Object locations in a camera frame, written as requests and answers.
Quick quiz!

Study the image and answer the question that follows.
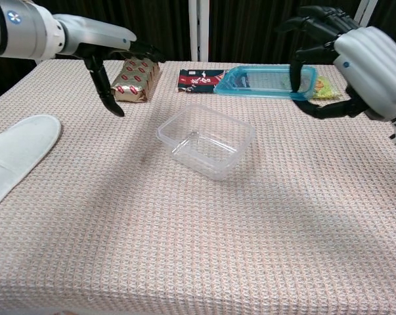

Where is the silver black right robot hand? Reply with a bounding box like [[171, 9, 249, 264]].
[[275, 5, 396, 124]]

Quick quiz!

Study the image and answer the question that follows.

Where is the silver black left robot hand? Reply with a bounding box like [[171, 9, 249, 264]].
[[53, 13, 167, 118]]

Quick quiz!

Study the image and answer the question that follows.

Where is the blue container lid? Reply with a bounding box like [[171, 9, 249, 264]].
[[213, 64, 318, 101]]

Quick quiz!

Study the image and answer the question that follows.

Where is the clear plastic container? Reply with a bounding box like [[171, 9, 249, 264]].
[[156, 104, 257, 182]]

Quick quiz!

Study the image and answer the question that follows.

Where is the green snack packet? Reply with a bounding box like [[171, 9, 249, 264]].
[[311, 75, 343, 100]]

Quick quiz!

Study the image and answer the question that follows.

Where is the dark curtain panel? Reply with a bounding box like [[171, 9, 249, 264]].
[[371, 0, 396, 60], [0, 55, 37, 108], [208, 0, 363, 66], [30, 0, 192, 62]]

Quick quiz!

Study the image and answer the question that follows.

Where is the gold foil snack pack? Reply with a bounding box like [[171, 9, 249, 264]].
[[109, 56, 161, 104]]

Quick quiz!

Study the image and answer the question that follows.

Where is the dark seaweed snack packet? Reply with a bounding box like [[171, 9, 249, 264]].
[[177, 68, 230, 95]]

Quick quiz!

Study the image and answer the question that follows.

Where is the white slipper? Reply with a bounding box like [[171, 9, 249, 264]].
[[0, 114, 62, 217]]

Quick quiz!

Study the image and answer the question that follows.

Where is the pink woven tablecloth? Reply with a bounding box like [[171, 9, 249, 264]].
[[0, 58, 396, 315]]

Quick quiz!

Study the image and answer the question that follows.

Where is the white frame post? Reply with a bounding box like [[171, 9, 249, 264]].
[[188, 0, 210, 62], [353, 0, 379, 28]]

